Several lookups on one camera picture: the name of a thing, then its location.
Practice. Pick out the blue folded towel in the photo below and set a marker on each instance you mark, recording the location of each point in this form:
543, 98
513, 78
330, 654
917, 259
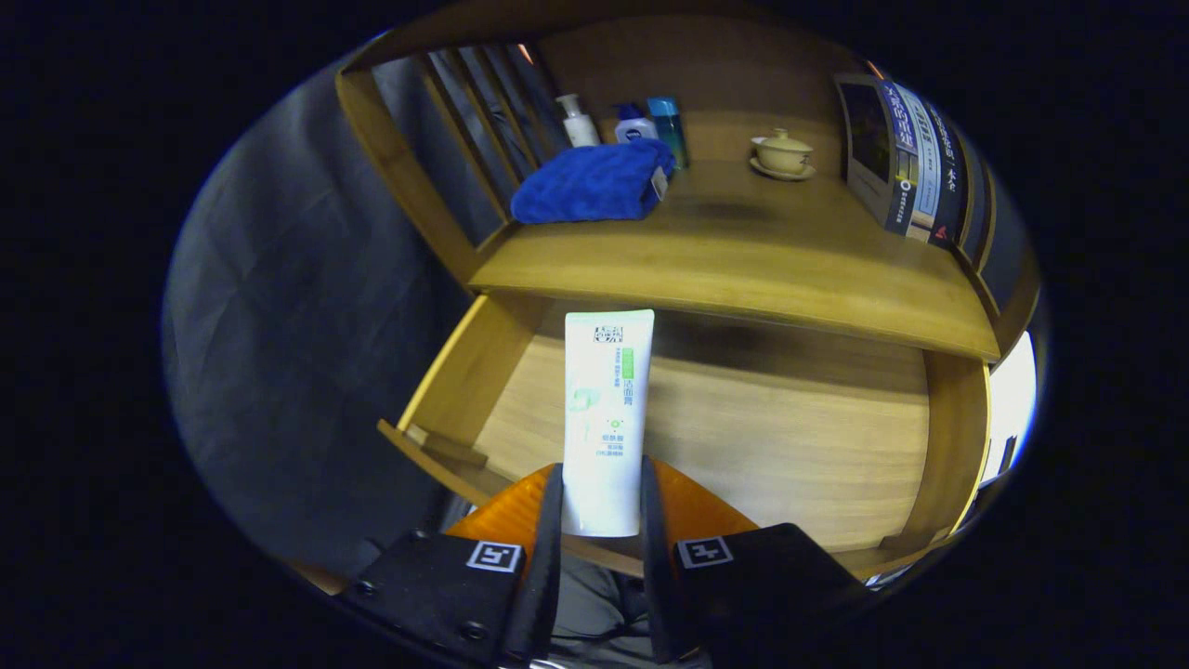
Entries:
585, 181

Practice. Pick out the teal bottle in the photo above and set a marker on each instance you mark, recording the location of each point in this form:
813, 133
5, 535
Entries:
669, 125

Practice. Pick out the beige saucer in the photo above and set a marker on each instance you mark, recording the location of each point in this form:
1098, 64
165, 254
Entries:
799, 175

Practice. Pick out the wooden cabinet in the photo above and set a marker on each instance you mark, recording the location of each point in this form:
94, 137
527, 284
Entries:
632, 65

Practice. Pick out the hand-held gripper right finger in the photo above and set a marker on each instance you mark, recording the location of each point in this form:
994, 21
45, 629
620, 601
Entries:
658, 576

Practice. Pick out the pale-spined book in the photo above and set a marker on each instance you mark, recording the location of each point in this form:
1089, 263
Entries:
927, 186

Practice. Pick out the white facial cleanser tube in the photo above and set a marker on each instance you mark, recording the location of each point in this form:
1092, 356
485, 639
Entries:
608, 409

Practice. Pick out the wooden drawer with black knob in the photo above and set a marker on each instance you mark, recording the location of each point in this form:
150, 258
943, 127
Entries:
790, 446

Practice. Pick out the black-spined book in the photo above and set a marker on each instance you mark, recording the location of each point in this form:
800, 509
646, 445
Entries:
952, 186

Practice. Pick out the beige lidded teacup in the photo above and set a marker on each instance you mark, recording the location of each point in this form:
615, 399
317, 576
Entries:
782, 153

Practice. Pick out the white pump bottle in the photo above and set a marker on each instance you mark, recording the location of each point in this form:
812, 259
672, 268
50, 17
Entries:
581, 130

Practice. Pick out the blue-spined book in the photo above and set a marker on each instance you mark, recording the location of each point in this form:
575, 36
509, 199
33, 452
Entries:
859, 130

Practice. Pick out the white bottle with blue cap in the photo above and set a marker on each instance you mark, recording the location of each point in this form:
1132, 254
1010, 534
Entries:
634, 128

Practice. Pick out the wooden countertop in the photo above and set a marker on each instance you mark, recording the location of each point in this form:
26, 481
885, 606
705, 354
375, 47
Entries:
743, 251

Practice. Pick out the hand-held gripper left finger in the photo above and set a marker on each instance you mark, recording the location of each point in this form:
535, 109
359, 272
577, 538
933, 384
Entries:
543, 576

